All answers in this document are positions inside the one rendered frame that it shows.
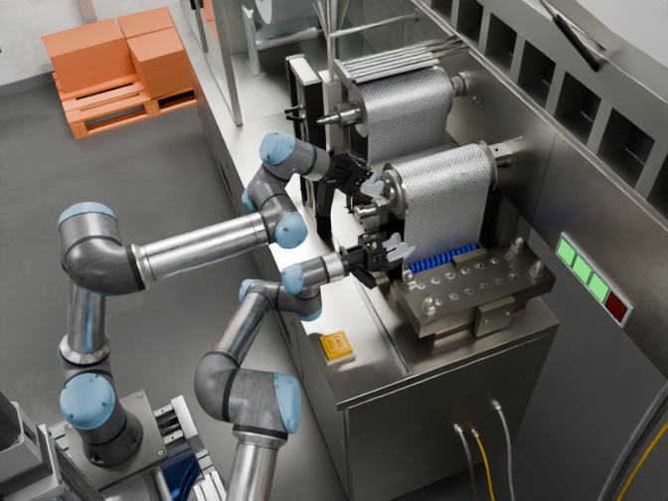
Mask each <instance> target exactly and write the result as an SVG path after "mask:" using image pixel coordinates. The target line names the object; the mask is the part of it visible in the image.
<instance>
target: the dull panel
mask: <svg viewBox="0 0 668 501"><path fill-rule="evenodd" d="M376 53H378V52H377V51H376V50H375V49H374V48H373V47H372V46H371V44H370V43H369V42H368V41H367V40H366V39H365V56H368V55H372V54H376ZM450 142H453V143H455V144H456V145H457V146H458V147H461V146H460V145H459V144H458V143H457V142H456V141H455V140H454V138H453V137H452V136H451V135H450V134H449V133H448V132H447V130H446V129H445V135H444V143H443V144H446V143H450ZM490 194H491V195H492V197H493V198H494V199H495V201H494V206H493V211H492V216H491V221H490V226H489V231H488V236H487V241H486V246H487V248H488V249H489V250H490V249H493V248H496V247H499V246H502V245H505V244H508V243H509V241H510V237H511V233H512V229H513V225H514V221H515V216H516V212H517V210H516V209H515V207H514V206H513V205H512V204H511V203H510V202H509V201H508V199H507V198H506V197H505V196H504V195H503V194H502V193H501V192H500V190H499V189H498V188H497V187H495V189H494V191H493V192H491V193H490Z"/></svg>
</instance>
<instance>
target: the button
mask: <svg viewBox="0 0 668 501"><path fill-rule="evenodd" d="M320 343H321V346H322V348H323V350H324V352H325V355H326V357H327V359H328V361H329V362H330V361H333V360H336V359H339V358H342V357H344V356H347V355H350V354H353V348H352V346H351V344H350V342H349V340H348V338H347V336H346V334H345V332H344V330H340V331H337V332H334V333H331V334H328V335H325V336H322V337H320Z"/></svg>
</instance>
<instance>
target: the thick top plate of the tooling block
mask: <svg viewBox="0 0 668 501"><path fill-rule="evenodd" d="M523 241H524V242H523V245H524V247H523V252H521V253H513V252H511V251H510V245H512V242H511V243H508V244H505V245H502V246H499V247H496V248H493V249H490V250H486V252H487V255H486V257H484V258H481V259H478V260H475V261H472V262H469V263H466V264H463V265H460V266H457V267H455V266H454V264H453V263H452V261H451V262H448V263H444V264H441V265H438V266H435V267H432V268H429V269H426V270H423V271H420V272H417V273H414V276H415V279H416V280H415V282H416V287H415V288H414V289H410V290H408V289H405V288H403V281H404V280H403V278H402V277H401V278H398V279H395V280H394V296H395V297H396V299H397V301H398V303H399V304H400V306H401V308H402V309H403V311H404V312H405V314H406V315H407V317H408V319H409V320H410V322H411V324H412V326H413V327H414V329H415V331H416V333H417V335H418V337H419V338H421V337H424V336H426V335H429V334H432V333H435V332H438V331H441V330H443V329H446V328H449V327H452V326H455V325H458V324H461V323H463V322H466V321H469V320H472V319H475V318H476V314H477V310H478V307H479V306H482V305H485V304H488V303H491V302H494V301H497V300H499V299H502V298H505V297H508V296H511V295H512V296H513V298H514V299H515V300H516V302H515V304H517V303H520V302H523V301H526V300H529V299H532V298H535V297H537V296H540V295H543V294H546V293H549V292H552V289H553V287H554V284H555V281H556V277H555V276H554V274H553V273H552V272H551V271H550V270H549V269H548V267H547V266H546V265H545V264H544V271H543V273H544V274H543V276H542V277H539V278H536V277H533V276H531V274H530V273H529V270H530V268H531V266H532V264H533V263H534V262H535V261H536V260H541V259H540V258H539V257H538V256H537V254H536V253H535V252H534V251H533V250H532V249H531V247H530V246H529V245H528V244H527V243H526V242H525V240H524V239H523ZM427 297H432V298H433V299H434V303H435V313H434V314H432V315H426V314H424V313H422V311H421V307H422V306H423V302H424V300H425V299H426V298H427Z"/></svg>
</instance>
